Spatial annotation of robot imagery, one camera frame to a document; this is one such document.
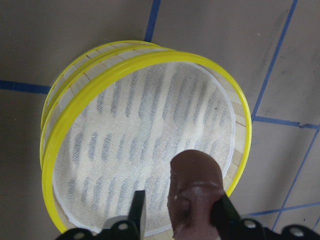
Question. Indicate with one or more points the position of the yellow steamer layer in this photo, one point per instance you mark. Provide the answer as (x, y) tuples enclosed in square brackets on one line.
[(79, 66), (110, 67)]

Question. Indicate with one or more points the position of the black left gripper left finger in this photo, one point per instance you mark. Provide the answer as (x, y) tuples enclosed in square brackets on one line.
[(137, 211)]

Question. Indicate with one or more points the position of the brown bun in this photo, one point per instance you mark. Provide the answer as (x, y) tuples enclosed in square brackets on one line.
[(196, 183)]

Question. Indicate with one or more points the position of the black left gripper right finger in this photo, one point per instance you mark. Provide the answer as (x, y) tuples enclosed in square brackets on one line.
[(224, 213)]

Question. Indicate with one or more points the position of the white steamer cloth liner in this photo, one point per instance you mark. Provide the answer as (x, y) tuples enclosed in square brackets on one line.
[(125, 138)]

